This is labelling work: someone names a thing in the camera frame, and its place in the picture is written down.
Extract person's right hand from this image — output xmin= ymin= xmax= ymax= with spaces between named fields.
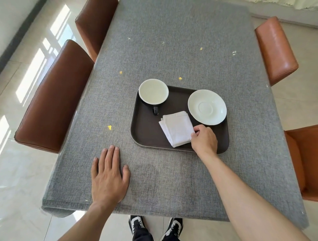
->
xmin=190 ymin=124 xmax=218 ymax=156

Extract person's left hand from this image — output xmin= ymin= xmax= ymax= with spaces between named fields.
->
xmin=91 ymin=145 xmax=131 ymax=206

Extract white cloth napkin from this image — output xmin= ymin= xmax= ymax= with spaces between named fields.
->
xmin=159 ymin=111 xmax=196 ymax=148

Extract person's left forearm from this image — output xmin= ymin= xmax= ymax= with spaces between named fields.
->
xmin=58 ymin=202 xmax=120 ymax=241

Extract person's right forearm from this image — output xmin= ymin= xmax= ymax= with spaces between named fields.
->
xmin=199 ymin=150 xmax=311 ymax=241

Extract white saucer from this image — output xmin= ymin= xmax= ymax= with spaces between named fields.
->
xmin=187 ymin=89 xmax=227 ymax=125

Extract dark brown serving tray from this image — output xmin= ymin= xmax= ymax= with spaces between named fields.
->
xmin=130 ymin=85 xmax=229 ymax=155

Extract person's black white left shoe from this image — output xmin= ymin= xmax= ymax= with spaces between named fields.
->
xmin=128 ymin=215 xmax=146 ymax=234

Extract person's black white shoe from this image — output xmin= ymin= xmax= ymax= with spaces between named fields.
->
xmin=165 ymin=217 xmax=184 ymax=240
xmin=128 ymin=215 xmax=146 ymax=234

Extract black cup with white inside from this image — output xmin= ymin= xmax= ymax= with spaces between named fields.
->
xmin=138 ymin=79 xmax=169 ymax=116

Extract person's black trousers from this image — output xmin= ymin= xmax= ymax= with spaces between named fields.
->
xmin=132 ymin=226 xmax=181 ymax=241

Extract person's black white right shoe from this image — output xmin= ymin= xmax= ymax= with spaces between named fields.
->
xmin=165 ymin=217 xmax=184 ymax=240

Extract brown leather chair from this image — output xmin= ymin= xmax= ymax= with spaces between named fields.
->
xmin=14 ymin=39 xmax=95 ymax=153
xmin=255 ymin=16 xmax=299 ymax=87
xmin=75 ymin=0 xmax=119 ymax=63
xmin=284 ymin=125 xmax=318 ymax=202

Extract grey tablecloth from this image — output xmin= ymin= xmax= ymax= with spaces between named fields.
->
xmin=41 ymin=0 xmax=310 ymax=230

